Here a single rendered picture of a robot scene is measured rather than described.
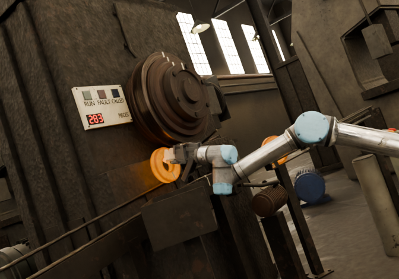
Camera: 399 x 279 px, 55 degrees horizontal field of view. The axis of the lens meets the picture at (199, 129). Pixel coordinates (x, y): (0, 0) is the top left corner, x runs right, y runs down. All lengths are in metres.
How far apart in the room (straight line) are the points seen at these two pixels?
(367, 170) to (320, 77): 2.35
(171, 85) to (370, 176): 1.12
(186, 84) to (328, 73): 2.76
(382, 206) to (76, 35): 1.69
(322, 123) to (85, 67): 1.00
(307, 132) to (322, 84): 2.96
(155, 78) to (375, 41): 2.57
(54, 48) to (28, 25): 0.16
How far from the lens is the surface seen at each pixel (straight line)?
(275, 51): 10.69
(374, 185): 2.17
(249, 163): 1.60
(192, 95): 1.79
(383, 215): 2.21
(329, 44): 4.34
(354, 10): 4.22
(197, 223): 1.19
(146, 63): 1.79
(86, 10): 1.93
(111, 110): 1.71
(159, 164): 1.65
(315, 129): 1.43
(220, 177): 1.49
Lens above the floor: 0.80
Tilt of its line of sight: 4 degrees up
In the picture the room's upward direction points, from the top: 19 degrees counter-clockwise
